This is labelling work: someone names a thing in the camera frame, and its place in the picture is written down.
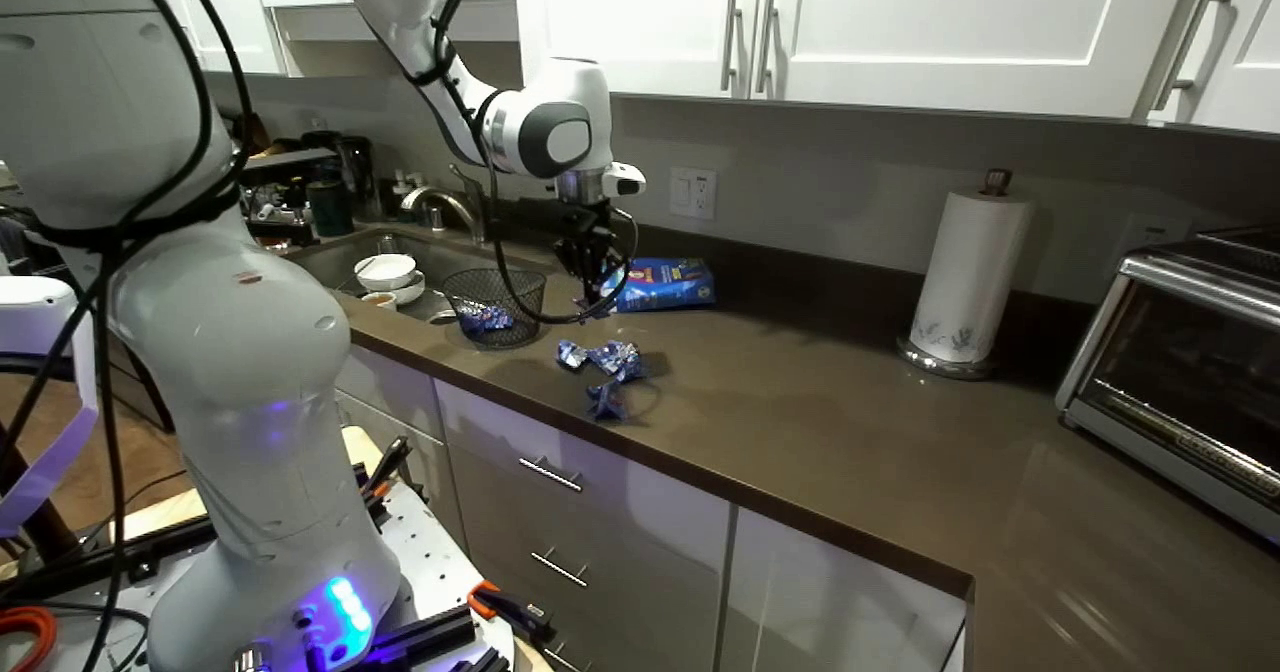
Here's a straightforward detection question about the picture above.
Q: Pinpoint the orange and black clamp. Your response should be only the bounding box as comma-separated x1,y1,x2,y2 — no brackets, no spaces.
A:
466,579,557,645

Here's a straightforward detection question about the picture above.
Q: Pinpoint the steel cabinet door handle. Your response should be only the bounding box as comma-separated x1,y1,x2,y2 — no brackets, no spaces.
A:
754,0,781,96
719,0,745,94
1150,0,1237,113

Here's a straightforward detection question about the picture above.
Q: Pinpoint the steel tap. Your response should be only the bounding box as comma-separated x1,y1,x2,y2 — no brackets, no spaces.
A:
399,163,488,246

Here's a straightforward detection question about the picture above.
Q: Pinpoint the steel drawer handle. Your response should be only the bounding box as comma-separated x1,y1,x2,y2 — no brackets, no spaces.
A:
517,455,586,494
529,547,592,590

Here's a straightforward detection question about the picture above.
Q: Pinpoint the heap of blue sachets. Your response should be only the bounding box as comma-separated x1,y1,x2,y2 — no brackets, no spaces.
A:
458,301,517,339

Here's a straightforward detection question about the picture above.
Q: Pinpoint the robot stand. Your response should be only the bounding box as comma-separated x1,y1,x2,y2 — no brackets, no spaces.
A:
0,424,553,672

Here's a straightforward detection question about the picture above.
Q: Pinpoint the paper towel roll on holder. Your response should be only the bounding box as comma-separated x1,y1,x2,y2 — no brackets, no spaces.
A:
896,168,1034,382

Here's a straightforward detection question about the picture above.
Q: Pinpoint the black coffee machine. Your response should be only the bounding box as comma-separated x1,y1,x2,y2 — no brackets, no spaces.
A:
238,146,343,253

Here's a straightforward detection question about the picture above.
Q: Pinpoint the white lower cabinet door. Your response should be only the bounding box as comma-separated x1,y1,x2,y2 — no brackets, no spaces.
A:
333,344,469,553
716,505,973,672

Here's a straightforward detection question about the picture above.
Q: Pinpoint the white upper cabinet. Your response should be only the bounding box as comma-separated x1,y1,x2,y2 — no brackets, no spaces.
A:
508,0,1280,139

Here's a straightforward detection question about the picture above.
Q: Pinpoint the orange cable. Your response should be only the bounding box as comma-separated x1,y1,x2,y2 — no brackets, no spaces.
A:
0,605,58,672

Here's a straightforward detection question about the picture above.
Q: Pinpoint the black wire mesh basket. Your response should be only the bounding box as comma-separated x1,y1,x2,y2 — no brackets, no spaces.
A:
442,268,548,351

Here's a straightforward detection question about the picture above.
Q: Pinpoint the toaster oven door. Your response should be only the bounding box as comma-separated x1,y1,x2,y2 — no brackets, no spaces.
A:
1062,270,1280,513

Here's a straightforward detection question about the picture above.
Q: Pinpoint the black glass coffee pot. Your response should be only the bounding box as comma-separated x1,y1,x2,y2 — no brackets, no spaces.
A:
334,134,383,219

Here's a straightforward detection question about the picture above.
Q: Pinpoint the steel sink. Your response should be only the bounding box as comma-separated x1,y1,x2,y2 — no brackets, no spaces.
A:
288,224,563,329

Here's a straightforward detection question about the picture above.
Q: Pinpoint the dark green canister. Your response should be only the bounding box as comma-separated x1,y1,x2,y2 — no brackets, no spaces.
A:
305,179,356,239

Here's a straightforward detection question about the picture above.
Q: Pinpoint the silver toaster oven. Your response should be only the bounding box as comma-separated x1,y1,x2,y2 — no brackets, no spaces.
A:
1054,224,1280,545

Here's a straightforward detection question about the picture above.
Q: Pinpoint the toaster oven door handle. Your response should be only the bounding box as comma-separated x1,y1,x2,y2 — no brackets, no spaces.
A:
1118,255,1280,331

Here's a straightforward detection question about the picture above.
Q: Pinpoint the white drawer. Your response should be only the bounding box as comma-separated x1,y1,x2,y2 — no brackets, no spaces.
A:
432,378,734,593
445,447,729,672

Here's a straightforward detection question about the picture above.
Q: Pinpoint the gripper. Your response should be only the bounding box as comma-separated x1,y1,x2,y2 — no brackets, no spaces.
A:
553,201,616,305

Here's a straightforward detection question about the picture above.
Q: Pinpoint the blue packet box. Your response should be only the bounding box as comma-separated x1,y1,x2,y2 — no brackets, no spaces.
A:
604,256,717,314

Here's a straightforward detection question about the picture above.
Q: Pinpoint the white cabinet door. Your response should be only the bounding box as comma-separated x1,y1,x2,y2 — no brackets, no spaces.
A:
716,505,973,672
333,344,469,553
1135,0,1280,137
510,0,765,103
750,0,1201,121

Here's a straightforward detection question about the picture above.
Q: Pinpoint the white wall socket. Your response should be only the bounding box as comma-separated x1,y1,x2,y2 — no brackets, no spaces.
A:
668,165,718,221

